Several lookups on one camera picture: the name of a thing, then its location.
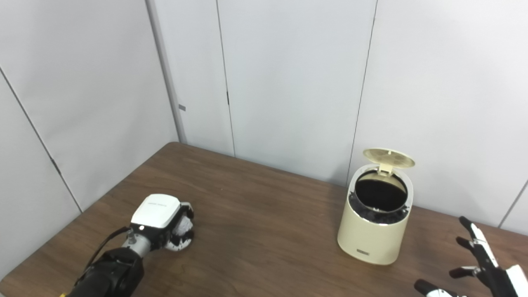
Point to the black bin liner bag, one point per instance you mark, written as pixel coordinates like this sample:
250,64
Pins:
371,213

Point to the cream round bin lid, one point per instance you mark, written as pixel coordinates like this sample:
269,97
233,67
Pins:
388,157

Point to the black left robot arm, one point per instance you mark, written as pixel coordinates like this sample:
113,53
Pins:
111,274

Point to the cream-colored bin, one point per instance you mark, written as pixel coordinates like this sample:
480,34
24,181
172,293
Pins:
373,239

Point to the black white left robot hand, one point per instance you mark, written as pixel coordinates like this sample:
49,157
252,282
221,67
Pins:
156,212

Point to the white paper ball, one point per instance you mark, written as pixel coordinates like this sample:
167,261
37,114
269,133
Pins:
184,226

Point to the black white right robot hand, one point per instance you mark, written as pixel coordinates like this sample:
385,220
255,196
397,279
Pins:
493,272

